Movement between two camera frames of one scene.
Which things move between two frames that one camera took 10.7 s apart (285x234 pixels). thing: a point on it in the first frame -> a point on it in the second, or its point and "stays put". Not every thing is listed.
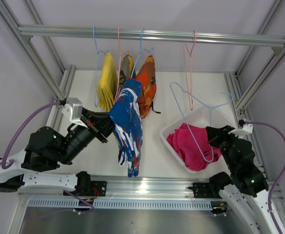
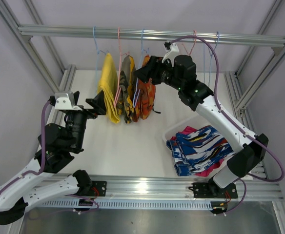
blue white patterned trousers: x=126 y=119 -> x=193 y=151
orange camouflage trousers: x=146 y=75 stays put
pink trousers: x=192 y=143 -> x=207 y=172
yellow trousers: x=107 y=90 stays put
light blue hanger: x=98 y=52 stays put
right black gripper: x=215 y=134 -> x=152 y=70
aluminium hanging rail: x=75 y=32 stays put
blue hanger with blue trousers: x=228 y=102 -> x=211 y=55
